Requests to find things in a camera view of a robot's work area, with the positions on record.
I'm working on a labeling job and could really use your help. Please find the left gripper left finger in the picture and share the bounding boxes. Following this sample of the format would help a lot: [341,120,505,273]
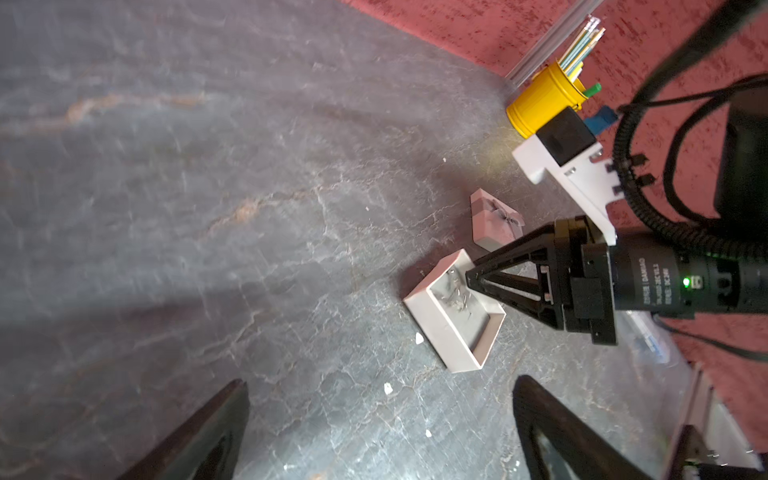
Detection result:
[121,379,250,479]

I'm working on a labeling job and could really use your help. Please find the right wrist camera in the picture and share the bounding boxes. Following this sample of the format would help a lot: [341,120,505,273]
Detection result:
[513,107,624,246]

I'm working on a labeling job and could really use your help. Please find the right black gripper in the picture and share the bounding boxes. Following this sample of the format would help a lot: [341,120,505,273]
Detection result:
[465,216,617,345]

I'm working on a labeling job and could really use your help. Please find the yellow pencil cup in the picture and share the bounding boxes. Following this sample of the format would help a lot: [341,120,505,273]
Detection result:
[506,63,588,139]

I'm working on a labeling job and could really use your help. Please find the colored pencils bundle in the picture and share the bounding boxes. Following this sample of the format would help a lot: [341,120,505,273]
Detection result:
[558,16,605,81]

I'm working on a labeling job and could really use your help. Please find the white jewelry box lid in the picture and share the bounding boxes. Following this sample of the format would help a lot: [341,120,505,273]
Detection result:
[470,189,525,252]

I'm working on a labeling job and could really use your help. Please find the right corner aluminium post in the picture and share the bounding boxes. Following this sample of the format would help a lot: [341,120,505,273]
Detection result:
[505,0,603,89]

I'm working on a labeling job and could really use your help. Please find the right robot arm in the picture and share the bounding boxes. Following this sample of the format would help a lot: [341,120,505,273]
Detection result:
[465,1,767,345]

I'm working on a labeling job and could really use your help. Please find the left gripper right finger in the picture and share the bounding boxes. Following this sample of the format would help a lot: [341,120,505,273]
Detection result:
[512,375,648,479]

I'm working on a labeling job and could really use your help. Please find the white jewelry box base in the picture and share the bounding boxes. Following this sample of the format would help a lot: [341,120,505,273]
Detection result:
[404,249,506,373]

